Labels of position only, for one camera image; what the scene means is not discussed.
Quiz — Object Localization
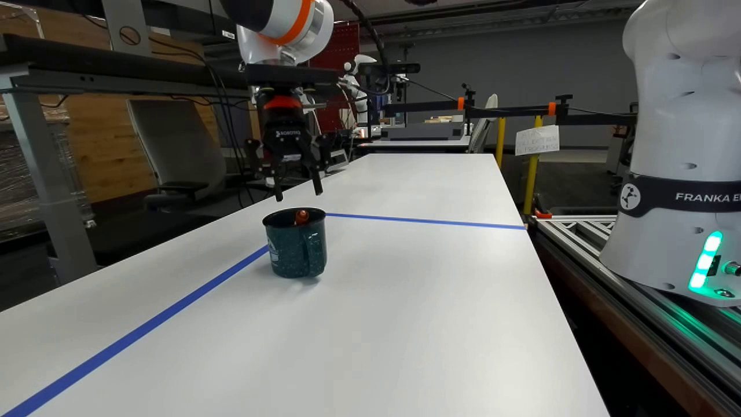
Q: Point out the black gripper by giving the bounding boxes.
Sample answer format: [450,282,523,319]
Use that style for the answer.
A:
[259,103,327,203]

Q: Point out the dark speckled enamel cup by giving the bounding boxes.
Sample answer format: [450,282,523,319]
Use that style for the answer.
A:
[259,203,328,282]

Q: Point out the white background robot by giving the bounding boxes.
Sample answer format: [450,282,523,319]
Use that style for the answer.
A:
[336,53,379,133]

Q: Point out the black office chair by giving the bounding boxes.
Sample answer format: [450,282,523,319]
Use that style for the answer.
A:
[138,178,212,218]

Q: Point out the wooden panel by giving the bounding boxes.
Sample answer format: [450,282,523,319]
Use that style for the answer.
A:
[43,89,160,205]

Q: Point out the long blue tape strip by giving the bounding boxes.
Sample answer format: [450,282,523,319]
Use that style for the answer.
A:
[0,243,274,417]

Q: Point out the black pole with orange clamps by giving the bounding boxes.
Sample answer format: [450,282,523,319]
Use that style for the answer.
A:
[379,89,640,129]

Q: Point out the white paper sign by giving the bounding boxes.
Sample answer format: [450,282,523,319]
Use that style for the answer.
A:
[515,122,562,156]

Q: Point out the dark desk with grey leg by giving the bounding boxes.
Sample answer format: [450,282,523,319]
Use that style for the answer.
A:
[0,29,343,285]

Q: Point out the thin yellow post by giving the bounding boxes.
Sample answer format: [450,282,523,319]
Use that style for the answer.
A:
[493,116,509,170]

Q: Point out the grey prohibition sign post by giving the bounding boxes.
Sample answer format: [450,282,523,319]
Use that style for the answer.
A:
[100,0,155,58]

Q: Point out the thick yellow post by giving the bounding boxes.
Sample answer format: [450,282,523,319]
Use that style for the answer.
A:
[522,112,547,219]

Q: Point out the aluminium profile rail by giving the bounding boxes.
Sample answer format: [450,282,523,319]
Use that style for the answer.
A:
[531,212,741,417]

